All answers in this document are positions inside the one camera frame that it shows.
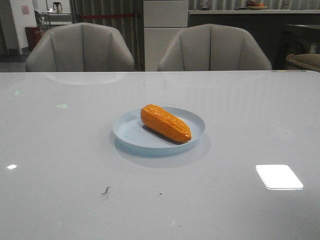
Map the orange toy corn cob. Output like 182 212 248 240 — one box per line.
140 104 192 143

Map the light blue round plate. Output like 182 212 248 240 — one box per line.
112 106 206 157

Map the right beige upholstered chair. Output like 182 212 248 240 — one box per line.
157 24 272 72

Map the beige upholstered chair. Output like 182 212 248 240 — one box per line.
157 24 272 72
25 22 135 72

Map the white cabinet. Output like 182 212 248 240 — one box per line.
143 0 189 72

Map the left beige upholstered chair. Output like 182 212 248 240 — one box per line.
25 22 135 72

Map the red barrier belt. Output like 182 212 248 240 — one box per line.
79 13 136 20

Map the dark counter with light top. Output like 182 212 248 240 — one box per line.
188 9 320 70

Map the fruit bowl on counter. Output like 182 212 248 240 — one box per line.
245 0 268 10

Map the red bin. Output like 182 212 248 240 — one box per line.
25 26 42 51

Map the tan cushion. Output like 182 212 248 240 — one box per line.
286 53 320 73

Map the pink wall notice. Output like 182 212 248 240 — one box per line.
21 5 30 15

